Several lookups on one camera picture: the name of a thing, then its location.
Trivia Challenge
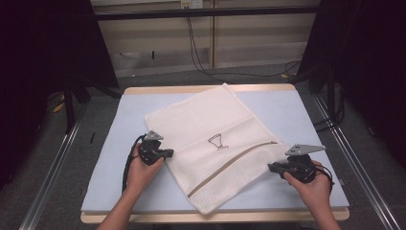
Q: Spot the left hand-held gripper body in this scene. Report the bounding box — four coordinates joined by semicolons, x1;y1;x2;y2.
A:
137;129;167;167

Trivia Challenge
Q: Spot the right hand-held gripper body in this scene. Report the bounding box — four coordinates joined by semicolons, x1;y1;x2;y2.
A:
277;144;327;184

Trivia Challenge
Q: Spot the white mesh laundry bag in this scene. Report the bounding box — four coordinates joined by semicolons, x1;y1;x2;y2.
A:
144;82;290;216

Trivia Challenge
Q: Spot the person's left hand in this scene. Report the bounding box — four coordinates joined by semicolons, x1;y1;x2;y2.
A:
126;142;166;194

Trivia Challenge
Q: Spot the person's right hand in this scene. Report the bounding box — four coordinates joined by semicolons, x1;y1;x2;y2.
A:
282;160;333;210

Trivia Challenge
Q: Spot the light blue table pad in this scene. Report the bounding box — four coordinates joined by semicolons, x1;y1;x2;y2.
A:
80;90;350;215

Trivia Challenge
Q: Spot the wooden table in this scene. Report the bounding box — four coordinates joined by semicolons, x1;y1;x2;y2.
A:
79;83;350;224

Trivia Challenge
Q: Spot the black metal stand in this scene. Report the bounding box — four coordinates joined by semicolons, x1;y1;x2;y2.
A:
62;76;123;134

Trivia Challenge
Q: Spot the black curtain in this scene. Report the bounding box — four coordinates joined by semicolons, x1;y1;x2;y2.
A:
298;0;406;167
0;0;120;190

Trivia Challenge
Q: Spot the black horizontal bar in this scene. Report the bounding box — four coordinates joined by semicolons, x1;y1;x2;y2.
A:
95;5;320;21

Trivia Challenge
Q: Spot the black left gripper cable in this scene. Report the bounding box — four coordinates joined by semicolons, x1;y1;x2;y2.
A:
121;134;147;194

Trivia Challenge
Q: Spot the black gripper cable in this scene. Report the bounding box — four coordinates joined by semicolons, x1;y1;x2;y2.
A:
121;134;147;194
314;164;335;187

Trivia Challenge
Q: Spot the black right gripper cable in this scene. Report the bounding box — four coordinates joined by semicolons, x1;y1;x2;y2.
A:
314;164;335;187

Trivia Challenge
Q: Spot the metal floor rail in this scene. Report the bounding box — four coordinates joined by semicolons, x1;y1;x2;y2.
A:
311;95;402;230
18;104;88;230

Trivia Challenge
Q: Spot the black floor cable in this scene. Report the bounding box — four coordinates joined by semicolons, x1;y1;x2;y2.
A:
186;15;303;84

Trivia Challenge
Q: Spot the white wall outlet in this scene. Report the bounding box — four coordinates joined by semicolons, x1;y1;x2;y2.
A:
180;0;204;10

